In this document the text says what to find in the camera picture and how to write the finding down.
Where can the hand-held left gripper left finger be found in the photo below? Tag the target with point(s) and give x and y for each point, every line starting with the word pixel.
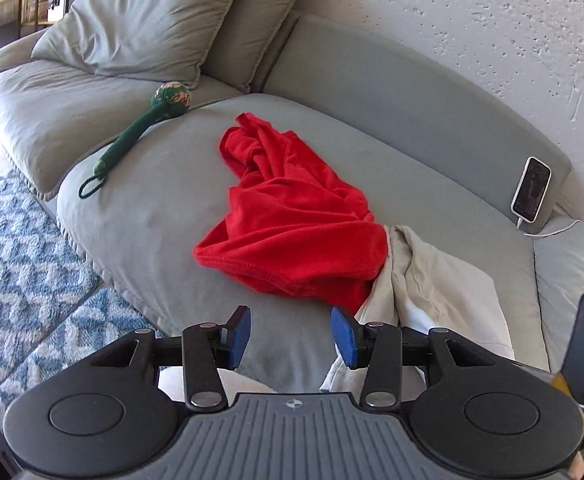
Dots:
pixel 239 336

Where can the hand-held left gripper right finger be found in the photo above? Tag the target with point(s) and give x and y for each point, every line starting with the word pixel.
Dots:
pixel 344 340

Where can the red garment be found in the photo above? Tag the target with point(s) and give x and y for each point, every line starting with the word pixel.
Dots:
pixel 292 225

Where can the beige hoodie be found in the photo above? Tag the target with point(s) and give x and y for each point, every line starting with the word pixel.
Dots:
pixel 452 280

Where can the grey-green side cushion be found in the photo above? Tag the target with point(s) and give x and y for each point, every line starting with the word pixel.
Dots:
pixel 562 280

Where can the grey sofa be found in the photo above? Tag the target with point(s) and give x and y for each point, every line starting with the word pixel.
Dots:
pixel 172 210

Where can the blue white patterned rug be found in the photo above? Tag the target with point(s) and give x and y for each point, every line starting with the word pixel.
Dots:
pixel 72 340
pixel 17 260

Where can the white smartphone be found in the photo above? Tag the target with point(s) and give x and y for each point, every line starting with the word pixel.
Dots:
pixel 532 190

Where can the green massage hammer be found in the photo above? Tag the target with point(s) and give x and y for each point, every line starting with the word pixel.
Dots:
pixel 127 140

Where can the grey pillow with piped edge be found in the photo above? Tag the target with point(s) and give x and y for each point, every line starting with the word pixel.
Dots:
pixel 267 20

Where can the large grey pillow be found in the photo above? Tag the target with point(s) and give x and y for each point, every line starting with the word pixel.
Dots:
pixel 137 25

